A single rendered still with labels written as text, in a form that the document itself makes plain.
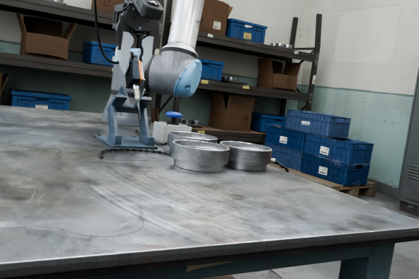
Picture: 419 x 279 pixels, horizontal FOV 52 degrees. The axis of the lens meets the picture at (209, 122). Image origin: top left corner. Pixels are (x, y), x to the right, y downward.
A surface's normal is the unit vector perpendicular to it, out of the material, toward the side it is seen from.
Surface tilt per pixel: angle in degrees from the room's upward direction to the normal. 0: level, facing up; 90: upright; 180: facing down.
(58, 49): 83
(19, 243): 0
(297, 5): 90
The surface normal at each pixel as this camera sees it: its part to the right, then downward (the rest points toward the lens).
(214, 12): 0.56, 0.20
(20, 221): 0.13, -0.99
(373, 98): -0.86, -0.07
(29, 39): 0.44, -0.01
